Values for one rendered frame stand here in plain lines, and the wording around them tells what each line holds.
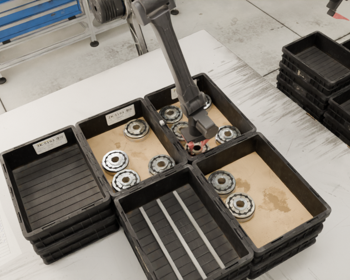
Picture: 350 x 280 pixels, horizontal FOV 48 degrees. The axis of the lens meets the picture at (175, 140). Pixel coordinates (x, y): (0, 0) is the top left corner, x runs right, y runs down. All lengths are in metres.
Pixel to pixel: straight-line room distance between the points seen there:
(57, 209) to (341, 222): 1.05
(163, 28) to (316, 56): 1.62
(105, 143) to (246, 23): 2.40
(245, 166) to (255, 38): 2.17
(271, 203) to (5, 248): 0.99
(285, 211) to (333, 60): 1.39
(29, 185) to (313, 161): 1.15
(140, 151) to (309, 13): 2.72
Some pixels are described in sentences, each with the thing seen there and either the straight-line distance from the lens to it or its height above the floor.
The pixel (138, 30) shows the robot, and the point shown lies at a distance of 2.38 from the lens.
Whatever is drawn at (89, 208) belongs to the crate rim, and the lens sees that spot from 1.35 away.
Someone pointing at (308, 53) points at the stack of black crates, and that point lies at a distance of 2.65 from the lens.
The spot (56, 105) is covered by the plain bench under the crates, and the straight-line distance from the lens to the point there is 2.06.
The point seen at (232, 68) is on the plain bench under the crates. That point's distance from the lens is 2.14.
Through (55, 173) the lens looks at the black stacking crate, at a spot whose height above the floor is 0.83.
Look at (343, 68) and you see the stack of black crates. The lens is 2.60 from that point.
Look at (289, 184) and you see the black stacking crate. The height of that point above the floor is 0.85.
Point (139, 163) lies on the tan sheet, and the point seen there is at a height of 0.83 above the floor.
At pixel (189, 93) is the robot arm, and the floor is 1.18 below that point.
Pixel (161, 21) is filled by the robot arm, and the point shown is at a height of 1.43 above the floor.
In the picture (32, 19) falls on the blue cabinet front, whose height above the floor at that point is 0.41.
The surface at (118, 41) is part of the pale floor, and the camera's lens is 3.60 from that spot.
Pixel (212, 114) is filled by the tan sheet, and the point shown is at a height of 0.83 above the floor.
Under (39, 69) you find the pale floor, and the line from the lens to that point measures 3.51.
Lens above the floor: 2.06
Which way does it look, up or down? 50 degrees down
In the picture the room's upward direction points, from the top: 4 degrees counter-clockwise
